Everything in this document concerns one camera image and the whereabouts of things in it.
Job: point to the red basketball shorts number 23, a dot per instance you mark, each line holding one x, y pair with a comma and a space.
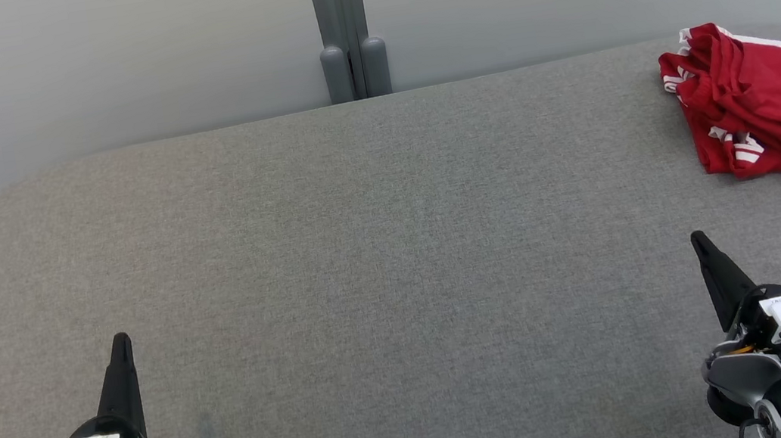
772, 104

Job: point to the grey double partition post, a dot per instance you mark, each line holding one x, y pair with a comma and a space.
344, 27

